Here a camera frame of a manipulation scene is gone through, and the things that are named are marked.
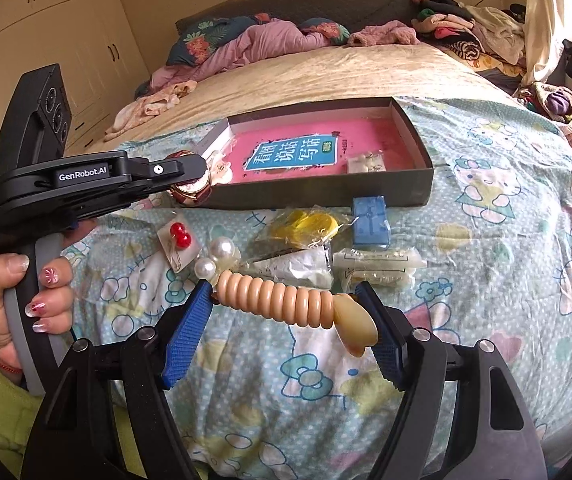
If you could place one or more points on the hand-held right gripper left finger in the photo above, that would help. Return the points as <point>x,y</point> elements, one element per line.
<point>185,330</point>

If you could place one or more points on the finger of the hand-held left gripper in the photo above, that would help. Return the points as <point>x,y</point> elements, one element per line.
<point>170,170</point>

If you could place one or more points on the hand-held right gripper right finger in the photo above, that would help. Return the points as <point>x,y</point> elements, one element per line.
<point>385,342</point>

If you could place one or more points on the rose gold wristwatch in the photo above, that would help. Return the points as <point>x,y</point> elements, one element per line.
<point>190,192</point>

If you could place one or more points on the pearl hair clip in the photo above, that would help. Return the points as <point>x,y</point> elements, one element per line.
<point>223,249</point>

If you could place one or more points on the white paper packet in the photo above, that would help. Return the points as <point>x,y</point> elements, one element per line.
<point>301,265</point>

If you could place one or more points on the yellow item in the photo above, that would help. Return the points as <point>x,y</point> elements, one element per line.
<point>311,225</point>

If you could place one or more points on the dark cardboard box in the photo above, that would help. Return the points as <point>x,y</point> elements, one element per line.
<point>316,195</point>

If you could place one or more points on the blue jewelry box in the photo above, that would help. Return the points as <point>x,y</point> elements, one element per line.
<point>370,222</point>

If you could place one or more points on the white earring card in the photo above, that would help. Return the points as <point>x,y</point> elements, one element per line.
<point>223,170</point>

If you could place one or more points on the red bead earrings card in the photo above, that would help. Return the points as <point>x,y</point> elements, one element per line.
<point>181,237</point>

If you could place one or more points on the pale pink garment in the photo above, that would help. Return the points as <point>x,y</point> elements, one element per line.
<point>140,107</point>

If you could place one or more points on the large floral pillow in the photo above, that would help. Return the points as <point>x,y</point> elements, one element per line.
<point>200,40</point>

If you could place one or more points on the cartoon cat printed blanket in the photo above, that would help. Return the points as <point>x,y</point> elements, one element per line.
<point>491,240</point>

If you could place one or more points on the purple quilt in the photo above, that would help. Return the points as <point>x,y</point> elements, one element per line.
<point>266,42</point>

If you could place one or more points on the cream wardrobe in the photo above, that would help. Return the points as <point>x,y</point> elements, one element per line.
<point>90,20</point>

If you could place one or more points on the small clear earring packet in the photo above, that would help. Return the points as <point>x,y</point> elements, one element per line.
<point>366,164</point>

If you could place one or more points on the beige bedspread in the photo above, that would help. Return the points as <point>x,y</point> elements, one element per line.
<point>341,75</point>

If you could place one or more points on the pink book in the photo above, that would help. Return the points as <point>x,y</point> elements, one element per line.
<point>371,132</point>

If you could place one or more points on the small floral pillow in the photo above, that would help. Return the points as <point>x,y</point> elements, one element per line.
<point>326,27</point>

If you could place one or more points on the dark grey headboard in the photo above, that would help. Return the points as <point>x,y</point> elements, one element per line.
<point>316,0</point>

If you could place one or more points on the pink fuzzy garment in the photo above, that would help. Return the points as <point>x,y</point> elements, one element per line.
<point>386,32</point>

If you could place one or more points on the basket of clothes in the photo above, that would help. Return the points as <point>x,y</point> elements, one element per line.
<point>556,102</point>

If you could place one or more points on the pile of clothes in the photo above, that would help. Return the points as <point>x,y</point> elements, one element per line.
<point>466,25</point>

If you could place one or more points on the white curtain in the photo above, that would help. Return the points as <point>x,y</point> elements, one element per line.
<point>546,20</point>

